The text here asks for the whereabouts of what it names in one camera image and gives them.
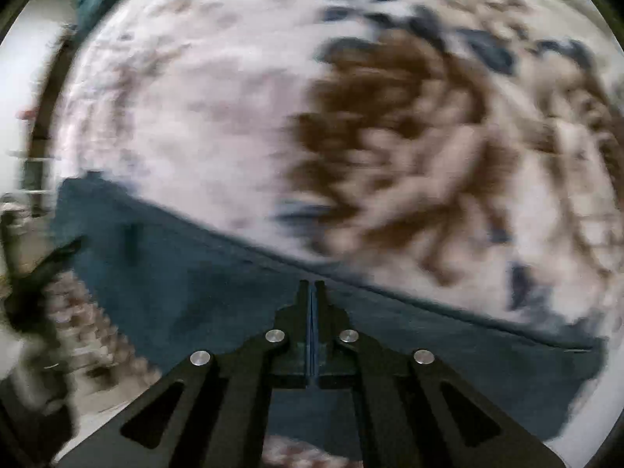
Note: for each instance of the blue denim pants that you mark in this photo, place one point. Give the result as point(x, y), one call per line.
point(195, 292)

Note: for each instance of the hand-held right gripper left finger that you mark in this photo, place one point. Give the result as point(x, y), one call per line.
point(294, 324)

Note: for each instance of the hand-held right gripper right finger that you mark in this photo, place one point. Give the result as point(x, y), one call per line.
point(330, 324)

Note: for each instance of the floral printed blanket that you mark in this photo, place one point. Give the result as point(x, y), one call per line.
point(219, 107)

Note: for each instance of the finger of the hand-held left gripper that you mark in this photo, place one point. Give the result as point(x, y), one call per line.
point(41, 273)

